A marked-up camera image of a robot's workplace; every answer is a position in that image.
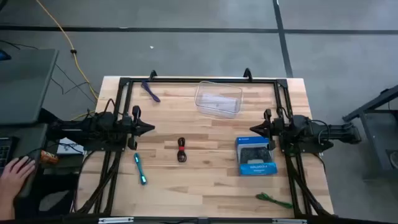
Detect black cable with red tie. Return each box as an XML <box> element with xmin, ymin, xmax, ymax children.
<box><xmin>177</xmin><ymin>137</ymin><xmax>187</xmax><ymax>163</ymax></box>

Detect blue DualShock controller box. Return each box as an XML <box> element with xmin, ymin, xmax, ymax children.
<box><xmin>235</xmin><ymin>136</ymin><xmax>279</xmax><ymax>177</ymax></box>

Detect purple USB-C cable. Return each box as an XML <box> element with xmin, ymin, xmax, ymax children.
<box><xmin>141</xmin><ymin>80</ymin><xmax>162</xmax><ymax>103</ymax></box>

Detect teal USB-C cable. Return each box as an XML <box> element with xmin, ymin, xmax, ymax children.
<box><xmin>133</xmin><ymin>152</ymin><xmax>148</xmax><ymax>187</ymax></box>

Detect person's forearm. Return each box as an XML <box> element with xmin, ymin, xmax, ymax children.
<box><xmin>0</xmin><ymin>192</ymin><xmax>17</xmax><ymax>221</ymax></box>

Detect grey desk top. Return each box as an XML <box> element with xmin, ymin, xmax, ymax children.
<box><xmin>0</xmin><ymin>48</ymin><xmax>59</xmax><ymax>126</ymax></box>

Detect clear plastic container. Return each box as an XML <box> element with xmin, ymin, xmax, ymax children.
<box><xmin>194</xmin><ymin>80</ymin><xmax>244</xmax><ymax>119</ymax></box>

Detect yellow extension cord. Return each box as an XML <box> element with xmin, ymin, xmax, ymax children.
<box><xmin>35</xmin><ymin>0</ymin><xmax>100</xmax><ymax>121</ymax></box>

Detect silver table bracket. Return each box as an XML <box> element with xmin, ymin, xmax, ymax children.
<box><xmin>272</xmin><ymin>218</ymin><xmax>308</xmax><ymax>224</ymax></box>
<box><xmin>98</xmin><ymin>217</ymin><xmax>134</xmax><ymax>224</ymax></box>

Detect orange snack packet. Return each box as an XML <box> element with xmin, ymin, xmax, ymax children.
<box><xmin>39</xmin><ymin>150</ymin><xmax>59</xmax><ymax>166</ymax></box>

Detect dark keyboard desk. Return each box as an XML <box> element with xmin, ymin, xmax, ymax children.
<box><xmin>0</xmin><ymin>123</ymin><xmax>49</xmax><ymax>200</ymax></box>

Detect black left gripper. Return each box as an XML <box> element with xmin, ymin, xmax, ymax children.
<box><xmin>121</xmin><ymin>105</ymin><xmax>155</xmax><ymax>151</ymax></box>

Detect black metal stand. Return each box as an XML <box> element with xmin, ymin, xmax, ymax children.
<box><xmin>341</xmin><ymin>83</ymin><xmax>398</xmax><ymax>181</ymax></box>

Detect thin black floor cables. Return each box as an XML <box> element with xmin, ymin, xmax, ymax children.
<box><xmin>0</xmin><ymin>39</ymin><xmax>97</xmax><ymax>105</ymax></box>

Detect person's hand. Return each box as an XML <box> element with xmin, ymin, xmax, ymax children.
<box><xmin>0</xmin><ymin>156</ymin><xmax>37</xmax><ymax>203</ymax></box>

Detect white printed paper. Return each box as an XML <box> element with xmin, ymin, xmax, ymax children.
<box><xmin>57</xmin><ymin>137</ymin><xmax>85</xmax><ymax>156</ymax></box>

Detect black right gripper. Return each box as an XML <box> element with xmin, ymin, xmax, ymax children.
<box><xmin>249</xmin><ymin>108</ymin><xmax>284</xmax><ymax>151</ymax></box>

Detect black keyboard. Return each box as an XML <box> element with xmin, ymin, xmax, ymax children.
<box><xmin>0</xmin><ymin>136</ymin><xmax>15</xmax><ymax>171</ymax></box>

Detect green USB-C cable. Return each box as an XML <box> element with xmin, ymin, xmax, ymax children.
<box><xmin>255</xmin><ymin>192</ymin><xmax>294</xmax><ymax>210</ymax></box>

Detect black metal table frame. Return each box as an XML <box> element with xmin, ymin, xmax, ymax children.
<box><xmin>76</xmin><ymin>76</ymin><xmax>335</xmax><ymax>218</ymax></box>

